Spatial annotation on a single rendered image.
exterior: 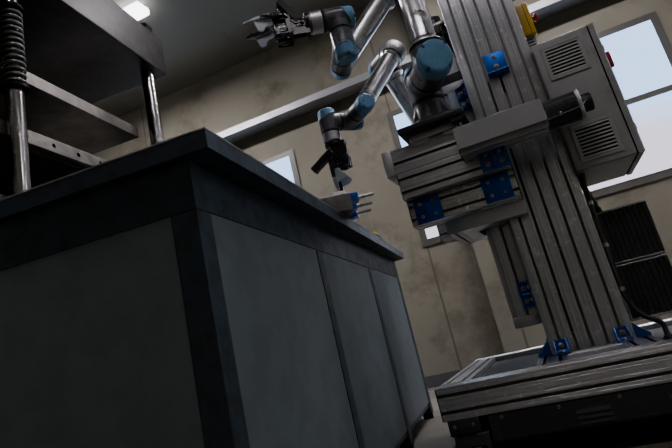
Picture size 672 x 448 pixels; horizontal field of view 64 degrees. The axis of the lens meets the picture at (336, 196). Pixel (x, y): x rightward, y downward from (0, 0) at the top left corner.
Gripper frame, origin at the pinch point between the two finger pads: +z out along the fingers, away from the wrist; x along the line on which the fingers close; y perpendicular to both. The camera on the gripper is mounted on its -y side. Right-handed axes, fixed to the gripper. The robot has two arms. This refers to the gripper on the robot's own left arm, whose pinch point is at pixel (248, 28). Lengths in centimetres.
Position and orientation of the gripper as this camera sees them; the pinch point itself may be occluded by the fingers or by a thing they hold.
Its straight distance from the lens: 189.0
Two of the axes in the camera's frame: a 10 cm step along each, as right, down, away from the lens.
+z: -9.7, 2.0, -1.1
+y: 2.3, 8.9, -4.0
